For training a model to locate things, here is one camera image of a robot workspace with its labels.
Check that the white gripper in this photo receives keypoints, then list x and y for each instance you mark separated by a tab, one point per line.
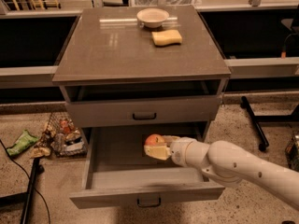
179	151

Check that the red apple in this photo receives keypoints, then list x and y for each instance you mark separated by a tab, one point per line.
154	140

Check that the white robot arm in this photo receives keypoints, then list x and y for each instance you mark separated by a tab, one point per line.
226	164

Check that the open grey lower drawer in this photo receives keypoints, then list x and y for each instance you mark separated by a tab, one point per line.
117	171

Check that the grey drawer cabinet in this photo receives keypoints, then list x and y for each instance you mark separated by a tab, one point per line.
111	56

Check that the closed grey upper drawer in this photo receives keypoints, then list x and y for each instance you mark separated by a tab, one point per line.
143	111

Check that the black stand leg right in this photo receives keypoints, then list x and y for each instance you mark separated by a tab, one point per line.
257	120

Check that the black stand leg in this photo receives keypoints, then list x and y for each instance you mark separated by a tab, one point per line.
26	198
257	120

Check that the yellow sponge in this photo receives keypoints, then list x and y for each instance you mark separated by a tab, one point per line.
167	37

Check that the white bowl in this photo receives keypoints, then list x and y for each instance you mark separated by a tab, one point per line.
152	17

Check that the yellow snack bag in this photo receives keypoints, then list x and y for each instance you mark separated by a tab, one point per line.
39	152

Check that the black stand leg left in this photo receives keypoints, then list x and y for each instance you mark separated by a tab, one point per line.
26	198

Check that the green chip bag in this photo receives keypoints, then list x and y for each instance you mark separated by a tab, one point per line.
24	141

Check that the wire basket with snacks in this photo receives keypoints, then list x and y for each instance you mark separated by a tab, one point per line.
65	138

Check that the wire basket right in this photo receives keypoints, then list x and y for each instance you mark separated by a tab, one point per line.
292	152

